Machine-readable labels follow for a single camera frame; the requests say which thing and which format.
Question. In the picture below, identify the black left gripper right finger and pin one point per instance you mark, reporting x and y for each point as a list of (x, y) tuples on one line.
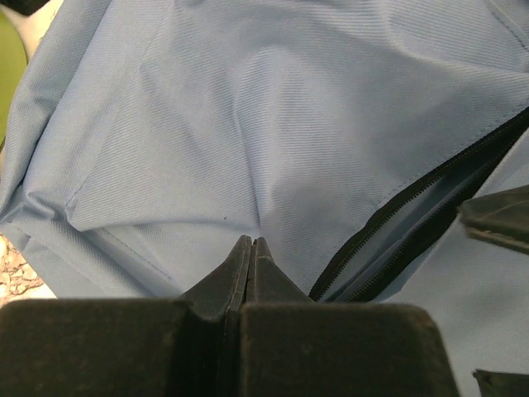
[(291, 346)]

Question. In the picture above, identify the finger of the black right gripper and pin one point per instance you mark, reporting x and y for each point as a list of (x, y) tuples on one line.
[(500, 218), (501, 384)]

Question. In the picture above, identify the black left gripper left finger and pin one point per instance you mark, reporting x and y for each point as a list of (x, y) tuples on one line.
[(128, 347)]

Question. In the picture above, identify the blue fabric backpack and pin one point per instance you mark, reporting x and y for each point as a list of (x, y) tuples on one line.
[(146, 137)]

